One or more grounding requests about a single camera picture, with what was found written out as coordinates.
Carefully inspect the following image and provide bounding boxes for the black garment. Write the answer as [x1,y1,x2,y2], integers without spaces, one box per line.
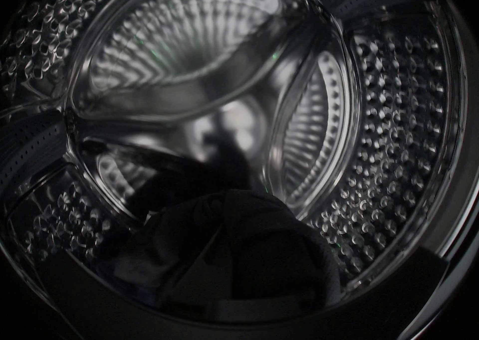
[107,188,343,326]

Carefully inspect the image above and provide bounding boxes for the grey washing machine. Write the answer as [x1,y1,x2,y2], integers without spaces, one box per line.
[0,0,479,340]

